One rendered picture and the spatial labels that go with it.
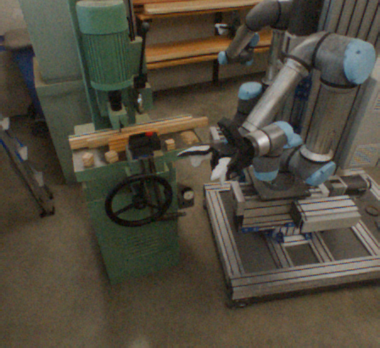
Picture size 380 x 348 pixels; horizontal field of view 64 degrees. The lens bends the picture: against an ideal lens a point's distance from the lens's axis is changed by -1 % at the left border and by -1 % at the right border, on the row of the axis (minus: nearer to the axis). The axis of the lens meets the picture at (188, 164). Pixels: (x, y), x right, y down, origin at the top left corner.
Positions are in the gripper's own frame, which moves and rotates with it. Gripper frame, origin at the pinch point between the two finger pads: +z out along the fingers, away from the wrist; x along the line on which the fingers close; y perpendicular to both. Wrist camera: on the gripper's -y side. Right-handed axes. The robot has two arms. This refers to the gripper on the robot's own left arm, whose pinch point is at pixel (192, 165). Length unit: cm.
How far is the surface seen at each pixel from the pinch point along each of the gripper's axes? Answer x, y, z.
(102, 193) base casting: 63, 41, 11
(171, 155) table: 53, 29, -22
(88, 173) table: 62, 28, 14
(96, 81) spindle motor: 66, -8, 1
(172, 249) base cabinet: 63, 99, -20
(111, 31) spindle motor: 57, -27, -7
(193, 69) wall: 285, 65, -193
